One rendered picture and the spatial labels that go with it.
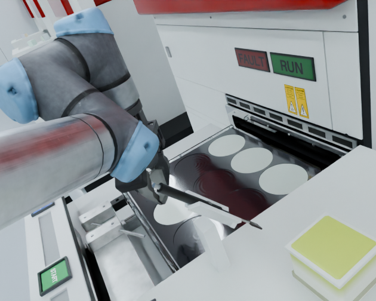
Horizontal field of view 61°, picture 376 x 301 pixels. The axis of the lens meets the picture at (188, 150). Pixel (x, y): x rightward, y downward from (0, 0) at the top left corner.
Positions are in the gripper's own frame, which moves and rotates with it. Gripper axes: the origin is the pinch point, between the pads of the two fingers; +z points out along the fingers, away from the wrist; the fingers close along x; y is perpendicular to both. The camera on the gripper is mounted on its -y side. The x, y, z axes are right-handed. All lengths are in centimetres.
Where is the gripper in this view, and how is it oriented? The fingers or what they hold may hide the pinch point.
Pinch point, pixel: (160, 201)
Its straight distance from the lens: 63.5
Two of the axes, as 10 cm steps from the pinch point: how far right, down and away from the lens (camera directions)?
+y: 0.3, -5.4, 8.4
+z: 3.1, 8.1, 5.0
